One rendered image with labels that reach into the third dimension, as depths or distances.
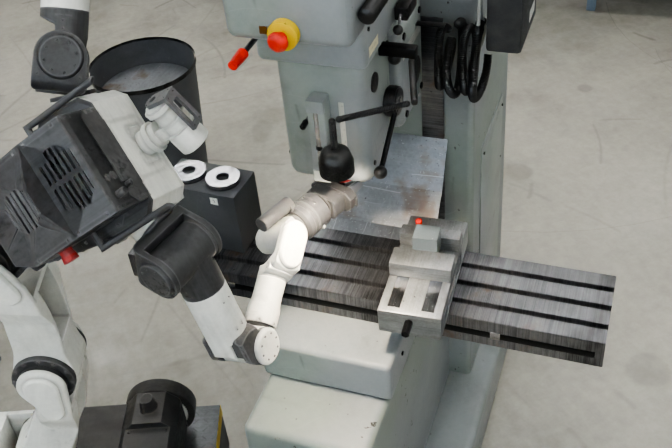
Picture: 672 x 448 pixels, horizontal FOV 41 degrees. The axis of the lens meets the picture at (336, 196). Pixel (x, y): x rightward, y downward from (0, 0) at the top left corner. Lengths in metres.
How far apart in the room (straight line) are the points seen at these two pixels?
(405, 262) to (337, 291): 0.20
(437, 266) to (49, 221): 0.91
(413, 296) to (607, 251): 1.84
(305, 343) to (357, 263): 0.25
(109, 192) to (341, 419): 0.91
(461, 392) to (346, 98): 1.40
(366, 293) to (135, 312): 1.68
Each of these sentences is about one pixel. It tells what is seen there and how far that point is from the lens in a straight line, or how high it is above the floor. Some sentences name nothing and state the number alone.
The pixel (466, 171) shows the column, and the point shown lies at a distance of 2.53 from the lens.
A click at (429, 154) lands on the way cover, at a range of 2.49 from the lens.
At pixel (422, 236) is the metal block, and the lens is 2.18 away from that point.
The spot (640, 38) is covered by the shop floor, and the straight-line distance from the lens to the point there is 5.37.
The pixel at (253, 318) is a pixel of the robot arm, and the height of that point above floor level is 1.17.
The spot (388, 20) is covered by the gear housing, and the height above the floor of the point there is 1.67.
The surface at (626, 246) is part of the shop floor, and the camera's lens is 3.92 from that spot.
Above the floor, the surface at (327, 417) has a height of 0.78.
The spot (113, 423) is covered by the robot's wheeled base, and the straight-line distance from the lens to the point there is 2.66.
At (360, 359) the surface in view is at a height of 0.90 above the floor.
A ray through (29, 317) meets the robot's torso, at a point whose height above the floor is 1.22.
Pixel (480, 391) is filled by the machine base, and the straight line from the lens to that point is 3.06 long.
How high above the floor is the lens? 2.56
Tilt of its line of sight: 38 degrees down
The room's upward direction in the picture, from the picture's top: 6 degrees counter-clockwise
